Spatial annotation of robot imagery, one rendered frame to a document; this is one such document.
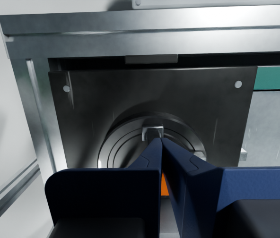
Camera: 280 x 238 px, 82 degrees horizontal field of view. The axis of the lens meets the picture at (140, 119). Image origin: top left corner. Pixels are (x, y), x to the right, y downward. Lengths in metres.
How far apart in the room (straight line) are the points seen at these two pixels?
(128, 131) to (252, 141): 0.22
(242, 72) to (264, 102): 0.10
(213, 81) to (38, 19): 0.21
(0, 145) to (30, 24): 0.29
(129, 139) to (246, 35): 0.18
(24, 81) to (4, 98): 0.16
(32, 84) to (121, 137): 0.13
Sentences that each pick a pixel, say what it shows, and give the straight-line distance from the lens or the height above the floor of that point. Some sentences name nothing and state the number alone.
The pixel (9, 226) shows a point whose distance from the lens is 0.61.
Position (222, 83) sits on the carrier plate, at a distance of 0.21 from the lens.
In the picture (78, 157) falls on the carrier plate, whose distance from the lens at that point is 0.24.
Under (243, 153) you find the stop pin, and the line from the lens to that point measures 0.27.
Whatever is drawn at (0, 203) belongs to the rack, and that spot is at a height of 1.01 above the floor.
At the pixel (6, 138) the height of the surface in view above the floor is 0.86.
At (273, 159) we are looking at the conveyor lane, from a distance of 0.37.
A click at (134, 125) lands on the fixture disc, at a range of 0.18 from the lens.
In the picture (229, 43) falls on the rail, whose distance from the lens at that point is 0.22.
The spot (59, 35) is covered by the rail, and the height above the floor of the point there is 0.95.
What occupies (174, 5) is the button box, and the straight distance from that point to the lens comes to 0.21.
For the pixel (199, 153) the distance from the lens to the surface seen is 0.20.
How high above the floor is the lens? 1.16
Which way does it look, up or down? 71 degrees down
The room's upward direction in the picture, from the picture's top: 177 degrees counter-clockwise
